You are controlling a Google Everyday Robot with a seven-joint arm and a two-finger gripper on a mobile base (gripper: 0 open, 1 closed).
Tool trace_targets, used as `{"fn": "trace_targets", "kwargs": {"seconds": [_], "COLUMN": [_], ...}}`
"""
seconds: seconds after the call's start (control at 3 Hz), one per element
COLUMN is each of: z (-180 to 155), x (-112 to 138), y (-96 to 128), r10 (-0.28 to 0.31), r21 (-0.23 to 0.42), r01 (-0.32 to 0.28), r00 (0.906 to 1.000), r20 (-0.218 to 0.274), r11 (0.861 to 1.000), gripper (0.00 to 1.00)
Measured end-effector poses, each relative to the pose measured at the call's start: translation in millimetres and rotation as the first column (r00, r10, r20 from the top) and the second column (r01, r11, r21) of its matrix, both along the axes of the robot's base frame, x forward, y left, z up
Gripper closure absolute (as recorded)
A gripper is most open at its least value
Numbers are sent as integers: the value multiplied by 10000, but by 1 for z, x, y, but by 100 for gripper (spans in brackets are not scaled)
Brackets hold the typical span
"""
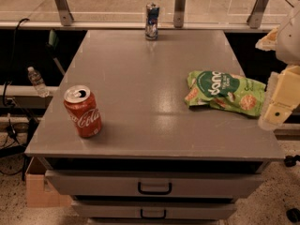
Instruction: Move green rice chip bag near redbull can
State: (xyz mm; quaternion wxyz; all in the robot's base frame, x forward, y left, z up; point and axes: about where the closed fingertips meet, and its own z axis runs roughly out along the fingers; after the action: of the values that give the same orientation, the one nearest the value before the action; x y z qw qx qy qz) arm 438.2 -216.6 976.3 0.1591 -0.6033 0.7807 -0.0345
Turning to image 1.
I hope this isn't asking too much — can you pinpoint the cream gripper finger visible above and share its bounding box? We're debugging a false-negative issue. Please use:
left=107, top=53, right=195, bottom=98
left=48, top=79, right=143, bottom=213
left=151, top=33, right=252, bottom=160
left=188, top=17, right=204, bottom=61
left=255, top=27, right=278, bottom=52
left=258, top=65, right=300, bottom=130

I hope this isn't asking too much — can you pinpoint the green rice chip bag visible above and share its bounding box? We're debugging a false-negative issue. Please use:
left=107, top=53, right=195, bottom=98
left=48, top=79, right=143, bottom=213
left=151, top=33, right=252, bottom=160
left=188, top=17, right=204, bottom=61
left=185, top=70, right=265, bottom=117

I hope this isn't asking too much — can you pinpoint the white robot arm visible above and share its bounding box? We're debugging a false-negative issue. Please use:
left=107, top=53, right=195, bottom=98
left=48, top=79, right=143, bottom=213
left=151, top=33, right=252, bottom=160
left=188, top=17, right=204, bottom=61
left=255, top=5, right=300, bottom=130

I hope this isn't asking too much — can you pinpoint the blue silver redbull can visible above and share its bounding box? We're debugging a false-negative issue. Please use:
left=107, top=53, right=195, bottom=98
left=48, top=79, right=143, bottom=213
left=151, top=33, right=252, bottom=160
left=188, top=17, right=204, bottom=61
left=145, top=3, right=159, bottom=40

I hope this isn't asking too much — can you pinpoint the red coca-cola can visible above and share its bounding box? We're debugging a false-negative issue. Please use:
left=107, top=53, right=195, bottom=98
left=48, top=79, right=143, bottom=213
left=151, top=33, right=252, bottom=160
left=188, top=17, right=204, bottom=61
left=64, top=85, right=101, bottom=138

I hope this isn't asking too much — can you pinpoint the grey drawer cabinet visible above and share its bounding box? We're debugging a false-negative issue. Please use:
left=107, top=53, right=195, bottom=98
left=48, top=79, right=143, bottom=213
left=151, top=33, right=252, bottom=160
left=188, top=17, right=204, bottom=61
left=26, top=30, right=283, bottom=225

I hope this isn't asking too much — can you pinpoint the top grey drawer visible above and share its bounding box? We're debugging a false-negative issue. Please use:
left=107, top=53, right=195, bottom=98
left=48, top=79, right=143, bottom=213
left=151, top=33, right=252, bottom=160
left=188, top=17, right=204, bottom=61
left=46, top=170, right=263, bottom=199

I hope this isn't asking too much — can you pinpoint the grey drawer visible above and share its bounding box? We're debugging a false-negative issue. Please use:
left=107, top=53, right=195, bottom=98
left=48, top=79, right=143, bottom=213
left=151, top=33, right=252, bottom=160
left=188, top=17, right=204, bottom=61
left=71, top=201, right=236, bottom=220
left=46, top=170, right=263, bottom=199

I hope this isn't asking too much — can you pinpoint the lower grey drawer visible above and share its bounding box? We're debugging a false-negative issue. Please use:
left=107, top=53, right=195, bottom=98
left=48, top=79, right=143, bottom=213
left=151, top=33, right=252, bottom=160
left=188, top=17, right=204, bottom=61
left=71, top=201, right=236, bottom=220

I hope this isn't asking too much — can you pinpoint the clear plastic water bottle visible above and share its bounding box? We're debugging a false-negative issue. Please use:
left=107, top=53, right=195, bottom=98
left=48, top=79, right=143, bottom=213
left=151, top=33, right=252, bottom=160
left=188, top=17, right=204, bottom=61
left=27, top=67, right=50, bottom=98

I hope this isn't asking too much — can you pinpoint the cardboard box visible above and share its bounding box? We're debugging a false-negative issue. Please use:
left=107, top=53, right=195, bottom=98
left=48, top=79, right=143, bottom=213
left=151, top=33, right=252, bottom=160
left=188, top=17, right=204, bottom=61
left=25, top=157, right=71, bottom=208

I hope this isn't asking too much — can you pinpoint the right metal window bracket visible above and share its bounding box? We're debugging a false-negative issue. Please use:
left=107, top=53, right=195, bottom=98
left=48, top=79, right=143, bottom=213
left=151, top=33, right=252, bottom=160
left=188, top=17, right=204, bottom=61
left=247, top=0, right=269, bottom=29

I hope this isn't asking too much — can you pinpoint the metal window bracket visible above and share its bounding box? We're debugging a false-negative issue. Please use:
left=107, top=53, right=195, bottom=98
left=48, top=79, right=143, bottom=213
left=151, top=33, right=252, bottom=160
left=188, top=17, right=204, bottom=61
left=247, top=0, right=269, bottom=29
left=173, top=0, right=186, bottom=28
left=54, top=0, right=74, bottom=26

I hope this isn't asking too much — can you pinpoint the middle metal window bracket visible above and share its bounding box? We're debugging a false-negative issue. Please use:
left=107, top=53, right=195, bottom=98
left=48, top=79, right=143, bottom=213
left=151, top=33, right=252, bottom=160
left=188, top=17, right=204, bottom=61
left=173, top=0, right=186, bottom=28

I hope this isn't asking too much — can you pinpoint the left metal window bracket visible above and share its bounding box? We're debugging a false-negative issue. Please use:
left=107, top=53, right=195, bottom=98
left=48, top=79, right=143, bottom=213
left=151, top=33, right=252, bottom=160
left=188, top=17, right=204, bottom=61
left=54, top=0, right=74, bottom=26

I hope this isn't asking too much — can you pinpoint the black cable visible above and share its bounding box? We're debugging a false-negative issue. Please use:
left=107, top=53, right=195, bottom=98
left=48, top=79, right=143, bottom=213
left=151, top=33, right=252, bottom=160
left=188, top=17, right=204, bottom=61
left=2, top=17, right=31, bottom=108

